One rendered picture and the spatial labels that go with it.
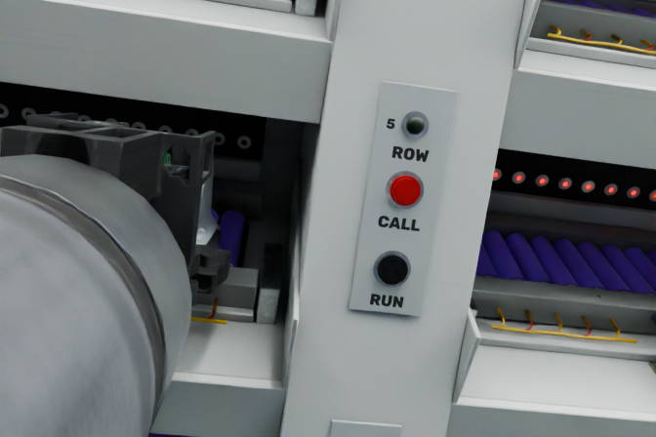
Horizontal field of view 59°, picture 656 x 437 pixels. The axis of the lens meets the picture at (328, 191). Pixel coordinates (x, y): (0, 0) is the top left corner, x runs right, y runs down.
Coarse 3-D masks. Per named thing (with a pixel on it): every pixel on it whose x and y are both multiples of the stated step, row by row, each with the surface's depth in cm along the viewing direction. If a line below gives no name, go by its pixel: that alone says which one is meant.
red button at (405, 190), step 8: (400, 176) 30; (408, 176) 30; (392, 184) 30; (400, 184) 30; (408, 184) 30; (416, 184) 30; (392, 192) 30; (400, 192) 30; (408, 192) 30; (416, 192) 30; (400, 200) 30; (408, 200) 30; (416, 200) 30
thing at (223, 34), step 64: (0, 0) 27; (64, 0) 28; (128, 0) 30; (192, 0) 32; (256, 0) 33; (320, 0) 38; (0, 64) 29; (64, 64) 29; (128, 64) 29; (192, 64) 29; (256, 64) 29; (320, 64) 29
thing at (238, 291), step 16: (240, 272) 36; (256, 272) 36; (224, 288) 35; (240, 288) 35; (256, 288) 35; (208, 304) 36; (224, 304) 36; (240, 304) 36; (192, 320) 34; (208, 320) 34; (224, 320) 34
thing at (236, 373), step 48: (0, 144) 45; (288, 240) 45; (288, 288) 37; (192, 336) 34; (240, 336) 35; (288, 336) 31; (192, 384) 31; (240, 384) 32; (192, 432) 33; (240, 432) 33
